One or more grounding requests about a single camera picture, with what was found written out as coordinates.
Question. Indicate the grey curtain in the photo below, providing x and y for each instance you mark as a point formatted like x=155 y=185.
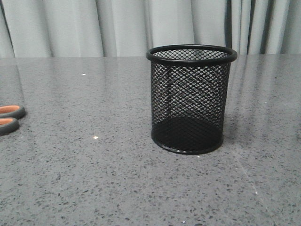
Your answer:
x=128 y=28

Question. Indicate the black mesh metal bucket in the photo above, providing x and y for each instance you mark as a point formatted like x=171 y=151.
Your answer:
x=189 y=85

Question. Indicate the grey orange handled scissors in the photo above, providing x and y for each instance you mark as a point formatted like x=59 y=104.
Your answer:
x=9 y=116

